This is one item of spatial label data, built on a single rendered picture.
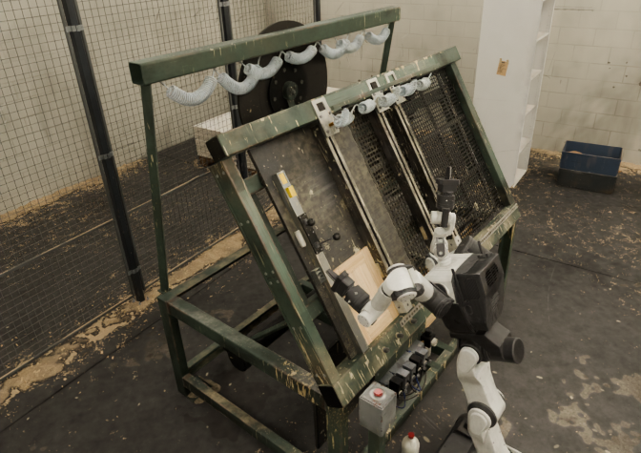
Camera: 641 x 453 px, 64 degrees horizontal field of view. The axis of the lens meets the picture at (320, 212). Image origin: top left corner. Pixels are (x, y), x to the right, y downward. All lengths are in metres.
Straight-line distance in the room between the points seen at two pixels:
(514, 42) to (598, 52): 1.57
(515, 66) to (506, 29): 0.39
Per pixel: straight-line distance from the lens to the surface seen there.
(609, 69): 7.31
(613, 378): 4.11
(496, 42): 6.04
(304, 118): 2.50
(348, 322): 2.50
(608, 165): 6.53
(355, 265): 2.60
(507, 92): 6.10
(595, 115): 7.45
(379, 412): 2.32
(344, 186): 2.62
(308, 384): 2.58
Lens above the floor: 2.66
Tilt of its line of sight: 28 degrees down
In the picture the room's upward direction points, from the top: 2 degrees counter-clockwise
